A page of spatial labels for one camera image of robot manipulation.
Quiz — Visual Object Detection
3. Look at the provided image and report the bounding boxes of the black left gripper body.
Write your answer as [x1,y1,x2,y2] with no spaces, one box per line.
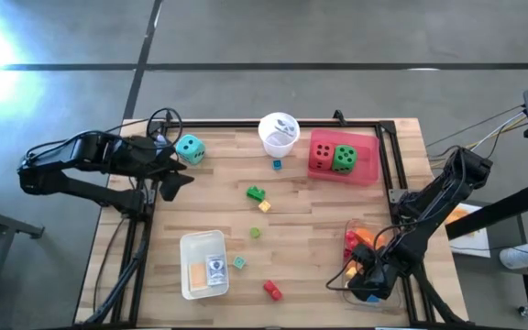
[119,136,176,178]

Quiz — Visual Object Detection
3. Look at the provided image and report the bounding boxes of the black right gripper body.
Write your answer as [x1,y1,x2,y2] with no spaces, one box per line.
[346,243,407,303]

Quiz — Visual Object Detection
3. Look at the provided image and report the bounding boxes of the clear plastic tray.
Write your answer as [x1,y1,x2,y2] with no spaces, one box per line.
[340,218,405,309]

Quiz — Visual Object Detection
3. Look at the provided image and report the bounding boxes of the red two-stud toy block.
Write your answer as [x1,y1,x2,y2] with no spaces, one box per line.
[262,280,284,303]
[344,228,361,262]

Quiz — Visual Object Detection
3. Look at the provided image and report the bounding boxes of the white plastic tray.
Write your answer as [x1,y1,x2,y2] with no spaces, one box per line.
[179,229,230,301]

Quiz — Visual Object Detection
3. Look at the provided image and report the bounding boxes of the orange card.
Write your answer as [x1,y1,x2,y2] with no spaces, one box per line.
[189,262,209,292]

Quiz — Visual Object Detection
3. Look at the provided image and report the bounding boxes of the clear plastic card pack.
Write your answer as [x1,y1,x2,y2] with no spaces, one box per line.
[204,254,228,287]

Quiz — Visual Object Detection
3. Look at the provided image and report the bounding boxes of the green foam die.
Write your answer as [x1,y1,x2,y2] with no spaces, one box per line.
[331,144,358,175]

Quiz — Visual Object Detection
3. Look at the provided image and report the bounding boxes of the teal foam die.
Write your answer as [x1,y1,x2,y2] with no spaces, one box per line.
[174,134,207,166]

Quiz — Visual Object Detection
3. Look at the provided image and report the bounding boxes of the green toy block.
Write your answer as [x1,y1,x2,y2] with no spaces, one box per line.
[246,185,267,204]

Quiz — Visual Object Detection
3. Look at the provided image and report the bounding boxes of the small orange object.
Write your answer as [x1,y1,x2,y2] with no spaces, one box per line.
[445,205,471,226]

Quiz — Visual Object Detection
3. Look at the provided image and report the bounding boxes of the white paper sheet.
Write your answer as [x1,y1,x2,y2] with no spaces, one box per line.
[440,200,492,259]

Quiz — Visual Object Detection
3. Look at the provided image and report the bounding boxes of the white cup with face print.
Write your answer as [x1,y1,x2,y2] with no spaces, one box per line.
[258,111,301,160]

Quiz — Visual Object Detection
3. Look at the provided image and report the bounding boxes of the red foam die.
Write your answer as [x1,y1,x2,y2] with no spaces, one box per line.
[308,139,336,171]

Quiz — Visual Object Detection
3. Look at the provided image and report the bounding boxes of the pink plastic tray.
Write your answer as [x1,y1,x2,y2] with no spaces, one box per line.
[307,128,380,187]

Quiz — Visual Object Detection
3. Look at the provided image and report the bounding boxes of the black slanted beam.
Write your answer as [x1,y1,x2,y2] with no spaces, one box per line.
[445,181,528,241]

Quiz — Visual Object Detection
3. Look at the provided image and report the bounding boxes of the person's shoe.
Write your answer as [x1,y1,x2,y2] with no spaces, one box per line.
[499,247,528,270]

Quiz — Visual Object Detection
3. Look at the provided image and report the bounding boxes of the black side table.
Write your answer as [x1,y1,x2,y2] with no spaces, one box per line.
[0,199,45,330]

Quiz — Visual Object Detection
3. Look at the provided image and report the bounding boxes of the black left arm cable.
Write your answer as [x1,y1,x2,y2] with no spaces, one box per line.
[20,107,183,160]

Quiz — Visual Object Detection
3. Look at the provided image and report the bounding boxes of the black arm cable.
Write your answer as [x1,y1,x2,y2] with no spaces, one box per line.
[20,107,183,160]
[325,224,430,294]

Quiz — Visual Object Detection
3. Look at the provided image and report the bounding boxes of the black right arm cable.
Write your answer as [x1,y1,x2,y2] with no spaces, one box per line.
[325,224,430,294]

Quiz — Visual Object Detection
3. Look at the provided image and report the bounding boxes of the black table frame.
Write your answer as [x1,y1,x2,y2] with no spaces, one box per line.
[80,109,467,327]

